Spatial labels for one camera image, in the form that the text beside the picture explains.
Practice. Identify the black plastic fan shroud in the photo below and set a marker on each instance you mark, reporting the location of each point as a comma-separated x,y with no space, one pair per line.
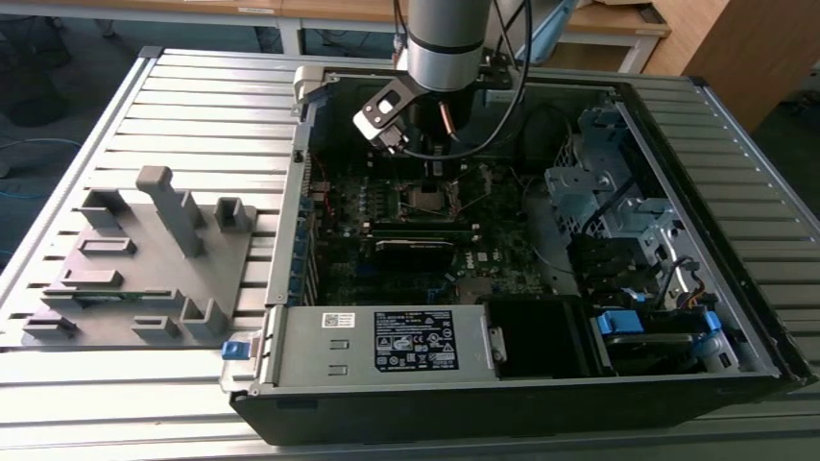
538,336

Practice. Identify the black graphics card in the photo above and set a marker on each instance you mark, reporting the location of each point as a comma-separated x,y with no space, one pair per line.
414,261

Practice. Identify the silver finned heatsink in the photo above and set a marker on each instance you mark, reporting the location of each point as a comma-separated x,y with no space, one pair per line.
474,290

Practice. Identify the copper coloured rod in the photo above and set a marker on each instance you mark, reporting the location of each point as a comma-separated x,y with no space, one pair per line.
447,120

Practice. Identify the wooden cabinet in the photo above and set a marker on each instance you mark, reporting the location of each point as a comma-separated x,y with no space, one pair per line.
757,57

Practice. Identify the black office chair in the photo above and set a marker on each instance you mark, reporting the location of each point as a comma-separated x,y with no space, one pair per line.
33,72

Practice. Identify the blue plastic disk carrier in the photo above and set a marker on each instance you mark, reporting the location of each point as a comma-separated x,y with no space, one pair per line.
618,322

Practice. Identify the dark hard disk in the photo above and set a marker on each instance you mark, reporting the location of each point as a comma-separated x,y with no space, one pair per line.
647,353

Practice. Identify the CPU with silver top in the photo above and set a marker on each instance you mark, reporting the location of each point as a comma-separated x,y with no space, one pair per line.
429,201

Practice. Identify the green motherboard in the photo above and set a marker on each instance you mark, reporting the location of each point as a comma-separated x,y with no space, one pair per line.
506,230

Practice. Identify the silver power supply box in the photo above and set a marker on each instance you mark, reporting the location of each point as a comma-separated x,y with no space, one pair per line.
302,336

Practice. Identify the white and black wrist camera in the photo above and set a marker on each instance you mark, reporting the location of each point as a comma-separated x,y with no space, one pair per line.
382,108

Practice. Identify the black PC case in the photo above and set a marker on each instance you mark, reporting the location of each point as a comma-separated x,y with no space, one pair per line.
449,418

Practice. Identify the green RAM stick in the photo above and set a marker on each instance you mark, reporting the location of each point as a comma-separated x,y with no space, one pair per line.
106,298

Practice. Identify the CPU socket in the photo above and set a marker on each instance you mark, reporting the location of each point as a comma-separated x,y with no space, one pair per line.
405,201

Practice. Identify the blue case latch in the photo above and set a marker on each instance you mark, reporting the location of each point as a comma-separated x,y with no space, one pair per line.
234,350

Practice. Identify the black power supply label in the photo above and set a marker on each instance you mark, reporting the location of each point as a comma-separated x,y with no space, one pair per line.
417,338

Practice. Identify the metal disk bay cage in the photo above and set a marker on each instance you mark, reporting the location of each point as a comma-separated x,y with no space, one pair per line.
577,192

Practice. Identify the grey parts rack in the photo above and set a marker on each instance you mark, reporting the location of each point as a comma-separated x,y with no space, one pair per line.
161,288

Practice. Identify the small blue plastic clip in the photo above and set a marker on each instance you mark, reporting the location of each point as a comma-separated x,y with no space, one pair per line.
713,322

